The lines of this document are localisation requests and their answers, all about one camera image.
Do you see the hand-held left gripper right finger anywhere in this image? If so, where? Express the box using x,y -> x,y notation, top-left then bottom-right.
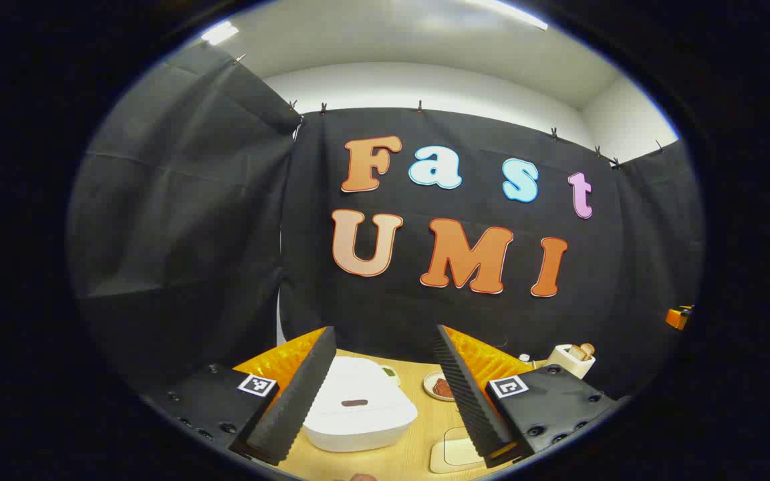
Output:
433,325 -> 620,468

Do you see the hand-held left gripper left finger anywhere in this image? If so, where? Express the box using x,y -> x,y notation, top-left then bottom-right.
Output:
141,326 -> 338,467

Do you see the white rice cooker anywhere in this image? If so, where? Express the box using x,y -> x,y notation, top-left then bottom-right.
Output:
302,355 -> 419,453

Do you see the white round plate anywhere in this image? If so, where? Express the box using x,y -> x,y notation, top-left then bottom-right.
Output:
423,371 -> 456,402

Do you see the white toaster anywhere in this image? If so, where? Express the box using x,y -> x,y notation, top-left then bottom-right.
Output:
545,344 -> 596,379

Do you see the black backdrop cloth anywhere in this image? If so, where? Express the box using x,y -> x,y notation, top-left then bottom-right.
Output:
68,43 -> 705,402

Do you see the ceiling light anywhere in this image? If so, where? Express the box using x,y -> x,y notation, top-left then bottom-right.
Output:
201,21 -> 239,45

